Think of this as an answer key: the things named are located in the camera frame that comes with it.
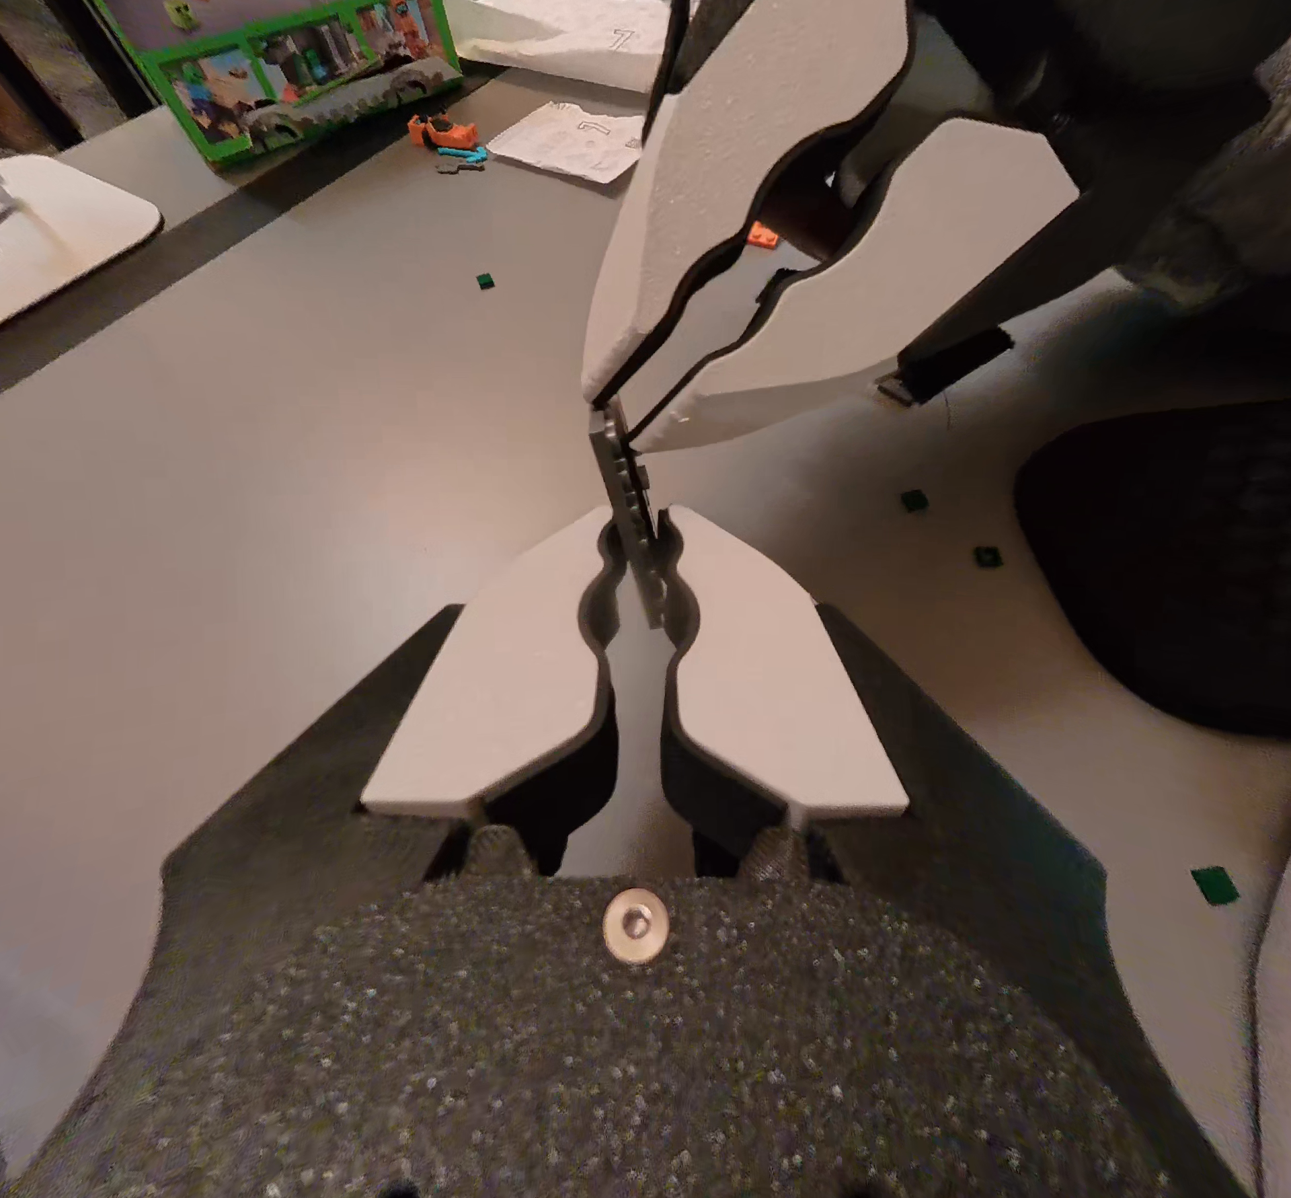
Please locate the person's right forearm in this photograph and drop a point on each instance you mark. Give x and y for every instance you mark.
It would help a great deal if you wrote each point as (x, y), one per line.
(1221, 189)

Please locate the white instruction sheet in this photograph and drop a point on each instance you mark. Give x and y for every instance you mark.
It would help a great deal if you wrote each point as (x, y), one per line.
(570, 144)

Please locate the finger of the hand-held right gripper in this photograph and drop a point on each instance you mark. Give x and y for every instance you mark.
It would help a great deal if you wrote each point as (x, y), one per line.
(908, 269)
(768, 88)

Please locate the person's right hand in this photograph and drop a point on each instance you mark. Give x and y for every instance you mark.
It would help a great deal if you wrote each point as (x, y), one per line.
(808, 209)

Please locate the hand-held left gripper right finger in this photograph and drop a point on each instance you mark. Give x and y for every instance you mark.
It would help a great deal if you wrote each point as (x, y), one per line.
(787, 704)

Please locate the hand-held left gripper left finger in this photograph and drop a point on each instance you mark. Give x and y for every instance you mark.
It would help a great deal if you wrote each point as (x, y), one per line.
(494, 693)

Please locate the orange lego plate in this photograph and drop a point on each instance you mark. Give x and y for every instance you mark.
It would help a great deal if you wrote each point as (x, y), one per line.
(763, 235)

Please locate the white stand base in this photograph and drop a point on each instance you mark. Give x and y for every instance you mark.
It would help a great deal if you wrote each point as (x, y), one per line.
(61, 229)

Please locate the white crumpled paper bag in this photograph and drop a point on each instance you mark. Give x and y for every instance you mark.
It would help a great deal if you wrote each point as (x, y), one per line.
(565, 22)

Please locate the orange and teal lego assembly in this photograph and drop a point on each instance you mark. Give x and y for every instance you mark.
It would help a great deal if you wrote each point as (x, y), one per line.
(445, 141)

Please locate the large dark grey lego plate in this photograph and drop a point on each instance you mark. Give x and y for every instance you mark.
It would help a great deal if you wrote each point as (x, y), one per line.
(626, 501)

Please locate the colourful lego box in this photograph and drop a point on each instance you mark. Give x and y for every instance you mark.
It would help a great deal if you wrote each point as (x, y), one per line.
(263, 18)

